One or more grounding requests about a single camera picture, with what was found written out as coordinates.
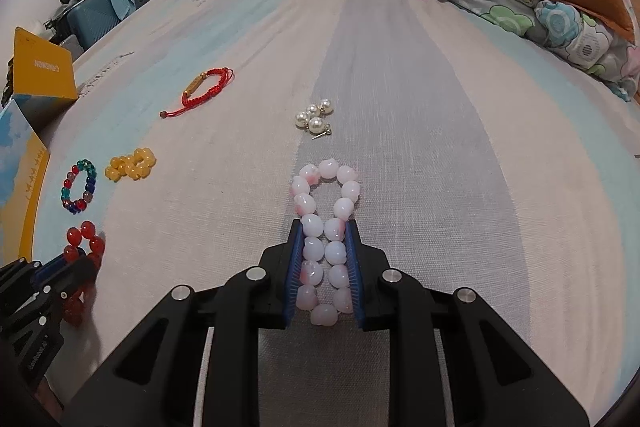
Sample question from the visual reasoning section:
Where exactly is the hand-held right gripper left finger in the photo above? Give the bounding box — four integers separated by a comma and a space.
62, 219, 311, 427

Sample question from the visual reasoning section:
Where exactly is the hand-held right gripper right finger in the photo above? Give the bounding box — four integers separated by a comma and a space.
345, 219, 592, 427

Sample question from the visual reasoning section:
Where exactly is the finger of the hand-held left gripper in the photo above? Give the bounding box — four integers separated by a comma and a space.
0, 255, 69, 293
0, 262, 101, 344

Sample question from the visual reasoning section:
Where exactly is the pink white bead bracelet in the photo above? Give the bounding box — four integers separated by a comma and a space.
290, 159, 362, 327

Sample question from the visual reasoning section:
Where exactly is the red bead bracelet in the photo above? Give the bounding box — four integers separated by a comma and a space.
62, 221, 106, 327

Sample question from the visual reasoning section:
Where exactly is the multicolour bead bracelet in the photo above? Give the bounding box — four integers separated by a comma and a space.
61, 159, 97, 212

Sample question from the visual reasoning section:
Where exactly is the yellow bead bracelet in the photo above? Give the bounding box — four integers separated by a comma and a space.
104, 147, 157, 182

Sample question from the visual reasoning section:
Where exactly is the blue yellow cardboard box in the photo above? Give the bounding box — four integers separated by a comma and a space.
0, 27, 80, 264

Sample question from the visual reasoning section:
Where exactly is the red cord bracelet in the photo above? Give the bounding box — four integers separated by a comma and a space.
159, 67, 235, 120

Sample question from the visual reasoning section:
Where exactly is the blue hard suitcase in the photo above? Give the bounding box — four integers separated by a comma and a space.
65, 0, 125, 50

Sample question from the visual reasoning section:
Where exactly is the floral quilt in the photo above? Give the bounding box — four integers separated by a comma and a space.
435, 0, 640, 105

